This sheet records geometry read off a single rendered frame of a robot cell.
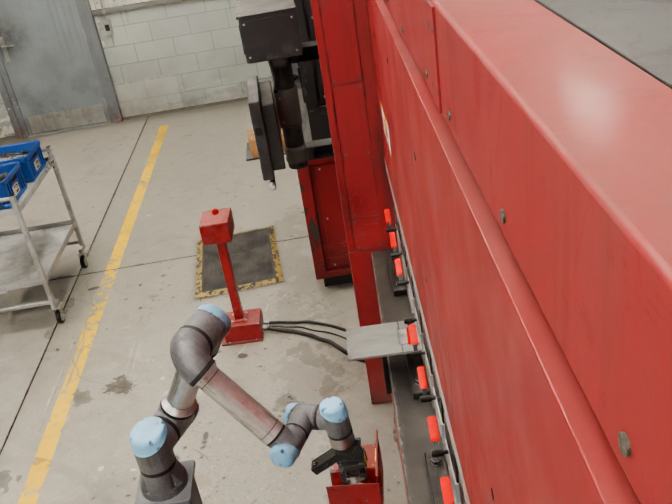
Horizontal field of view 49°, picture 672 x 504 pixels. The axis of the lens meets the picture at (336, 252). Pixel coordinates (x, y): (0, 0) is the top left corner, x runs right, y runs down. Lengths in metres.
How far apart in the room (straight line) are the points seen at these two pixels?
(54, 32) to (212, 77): 1.82
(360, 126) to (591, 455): 2.60
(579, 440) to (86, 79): 8.95
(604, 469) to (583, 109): 0.25
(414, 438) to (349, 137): 1.34
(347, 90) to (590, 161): 2.64
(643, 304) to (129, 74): 9.02
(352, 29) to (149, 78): 6.43
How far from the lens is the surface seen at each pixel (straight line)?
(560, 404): 0.62
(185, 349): 2.08
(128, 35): 9.18
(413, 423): 2.38
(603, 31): 0.69
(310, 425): 2.19
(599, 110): 0.50
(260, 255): 5.34
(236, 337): 4.44
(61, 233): 5.73
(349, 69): 3.02
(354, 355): 2.48
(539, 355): 0.67
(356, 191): 3.19
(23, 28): 9.39
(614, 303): 0.39
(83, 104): 9.45
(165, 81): 9.24
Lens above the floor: 2.46
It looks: 28 degrees down
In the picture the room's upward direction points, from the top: 9 degrees counter-clockwise
